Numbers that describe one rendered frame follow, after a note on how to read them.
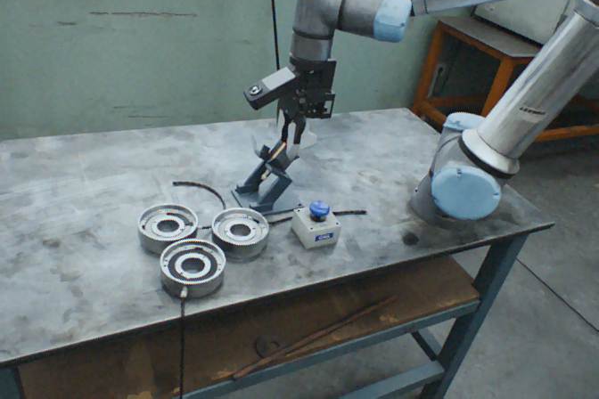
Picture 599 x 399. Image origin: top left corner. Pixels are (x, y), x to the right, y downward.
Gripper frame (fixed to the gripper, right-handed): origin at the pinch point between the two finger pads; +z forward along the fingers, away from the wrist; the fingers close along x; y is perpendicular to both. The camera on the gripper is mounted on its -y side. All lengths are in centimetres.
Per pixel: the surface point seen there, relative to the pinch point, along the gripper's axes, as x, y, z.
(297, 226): -12.1, -1.6, 9.9
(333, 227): -16.8, 3.5, 7.5
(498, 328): -5, 105, 92
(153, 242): -9.9, -28.6, 8.7
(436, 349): -16, 54, 68
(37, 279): -9.7, -46.7, 11.8
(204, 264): -17.0, -21.8, 9.4
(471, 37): 109, 165, 16
